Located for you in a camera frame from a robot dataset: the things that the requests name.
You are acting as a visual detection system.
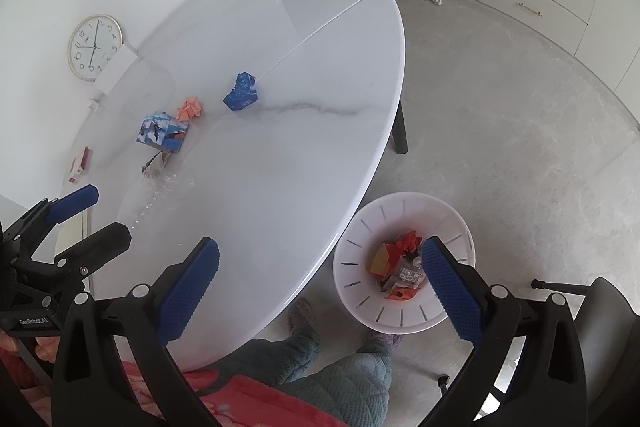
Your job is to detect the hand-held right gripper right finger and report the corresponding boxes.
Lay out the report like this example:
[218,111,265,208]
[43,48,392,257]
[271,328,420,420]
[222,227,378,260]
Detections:
[420,236,588,427]

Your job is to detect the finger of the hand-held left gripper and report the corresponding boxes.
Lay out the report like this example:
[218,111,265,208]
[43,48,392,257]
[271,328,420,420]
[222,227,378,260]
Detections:
[9,222,133,294]
[0,185,100,260]

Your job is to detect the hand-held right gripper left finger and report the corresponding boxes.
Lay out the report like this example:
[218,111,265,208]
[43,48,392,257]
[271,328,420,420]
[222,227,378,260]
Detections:
[51,236,223,427]

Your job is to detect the grey paper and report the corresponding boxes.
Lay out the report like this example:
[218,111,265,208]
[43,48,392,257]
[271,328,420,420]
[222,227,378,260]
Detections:
[385,257,426,293]

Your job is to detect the clear plastic tray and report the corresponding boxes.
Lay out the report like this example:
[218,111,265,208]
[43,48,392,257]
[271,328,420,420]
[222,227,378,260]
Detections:
[122,167,198,233]

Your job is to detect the orange paper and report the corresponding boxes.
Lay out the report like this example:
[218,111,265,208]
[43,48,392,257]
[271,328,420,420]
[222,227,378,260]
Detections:
[368,243,401,278]

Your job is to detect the white slotted waste bin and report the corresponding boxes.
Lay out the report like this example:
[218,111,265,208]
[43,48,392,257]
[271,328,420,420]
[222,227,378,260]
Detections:
[332,192,476,335]

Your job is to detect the red and white small box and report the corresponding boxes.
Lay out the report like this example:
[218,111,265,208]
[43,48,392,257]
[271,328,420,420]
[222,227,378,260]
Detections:
[67,146,93,184]

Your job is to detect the purple grey slipper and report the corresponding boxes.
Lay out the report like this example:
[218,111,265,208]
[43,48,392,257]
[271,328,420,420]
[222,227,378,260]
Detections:
[287,298,321,333]
[357,331,403,350]

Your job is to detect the person's left leg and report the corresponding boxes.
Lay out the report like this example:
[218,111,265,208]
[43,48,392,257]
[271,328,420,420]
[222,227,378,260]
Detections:
[220,327,323,390]

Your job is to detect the person's leg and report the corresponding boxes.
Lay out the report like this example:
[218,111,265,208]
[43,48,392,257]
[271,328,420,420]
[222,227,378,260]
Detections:
[220,327,323,390]
[280,339,393,427]

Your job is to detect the blue patterned paper box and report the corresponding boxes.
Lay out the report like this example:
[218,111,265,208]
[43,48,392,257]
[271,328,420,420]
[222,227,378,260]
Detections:
[136,111,191,154]

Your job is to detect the white paper card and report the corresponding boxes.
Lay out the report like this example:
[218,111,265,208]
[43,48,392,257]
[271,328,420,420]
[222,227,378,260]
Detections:
[92,50,137,96]

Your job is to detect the person's right leg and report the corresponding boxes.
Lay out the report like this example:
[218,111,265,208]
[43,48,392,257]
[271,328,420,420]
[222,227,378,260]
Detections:
[280,339,393,427]

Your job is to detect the pink crumpled paper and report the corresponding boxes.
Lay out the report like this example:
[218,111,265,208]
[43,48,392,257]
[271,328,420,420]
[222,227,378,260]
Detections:
[176,97,206,124]

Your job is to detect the light grey chair black legs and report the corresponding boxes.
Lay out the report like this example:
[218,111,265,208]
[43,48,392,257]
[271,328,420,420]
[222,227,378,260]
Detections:
[436,276,640,413]

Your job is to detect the black table leg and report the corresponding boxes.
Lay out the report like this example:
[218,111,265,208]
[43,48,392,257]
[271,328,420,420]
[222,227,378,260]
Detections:
[391,99,409,155]

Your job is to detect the blue crumpled paper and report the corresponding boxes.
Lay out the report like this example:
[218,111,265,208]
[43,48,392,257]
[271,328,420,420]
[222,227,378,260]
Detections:
[223,72,261,112]

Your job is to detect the white round wall clock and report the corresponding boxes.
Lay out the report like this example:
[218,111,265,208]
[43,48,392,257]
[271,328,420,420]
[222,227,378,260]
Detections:
[67,13,122,82]

